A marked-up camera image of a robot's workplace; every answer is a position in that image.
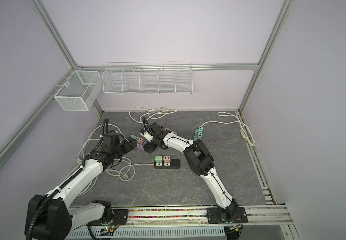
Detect pink plug adapter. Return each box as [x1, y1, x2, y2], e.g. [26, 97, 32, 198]
[136, 137, 145, 146]

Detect purple power strip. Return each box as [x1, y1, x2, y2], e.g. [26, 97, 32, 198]
[136, 143, 146, 151]

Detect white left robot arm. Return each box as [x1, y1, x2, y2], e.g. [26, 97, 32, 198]
[24, 138, 137, 240]

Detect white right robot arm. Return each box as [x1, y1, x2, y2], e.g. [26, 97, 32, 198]
[140, 129, 244, 223]

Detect green adapter on black strip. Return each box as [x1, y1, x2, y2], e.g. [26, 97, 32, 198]
[155, 156, 163, 166]

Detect pink adapter on black strip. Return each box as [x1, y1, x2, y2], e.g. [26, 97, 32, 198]
[163, 156, 171, 166]

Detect orange power strip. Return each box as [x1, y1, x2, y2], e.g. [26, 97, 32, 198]
[164, 128, 177, 135]

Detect black power strip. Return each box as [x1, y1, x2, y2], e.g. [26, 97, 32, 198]
[154, 159, 180, 169]

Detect teal power strip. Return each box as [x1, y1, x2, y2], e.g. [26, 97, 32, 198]
[194, 126, 204, 141]

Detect white mesh box basket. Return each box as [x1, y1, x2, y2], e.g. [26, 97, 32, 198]
[54, 71, 103, 112]

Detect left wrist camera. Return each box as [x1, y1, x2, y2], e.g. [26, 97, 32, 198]
[101, 132, 120, 148]

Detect white cable left coil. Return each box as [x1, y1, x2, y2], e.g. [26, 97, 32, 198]
[60, 123, 156, 197]

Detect white cable coil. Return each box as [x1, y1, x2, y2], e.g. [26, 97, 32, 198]
[60, 123, 156, 197]
[128, 107, 178, 124]

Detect white cable back coil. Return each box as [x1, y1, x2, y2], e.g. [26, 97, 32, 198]
[128, 107, 178, 124]

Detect white wire wall basket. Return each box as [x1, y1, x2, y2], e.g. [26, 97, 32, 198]
[102, 62, 193, 95]

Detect white cable of teal strip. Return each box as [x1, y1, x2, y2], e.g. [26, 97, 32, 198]
[199, 111, 257, 148]

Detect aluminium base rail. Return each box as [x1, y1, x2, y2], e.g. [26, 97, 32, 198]
[38, 204, 293, 240]

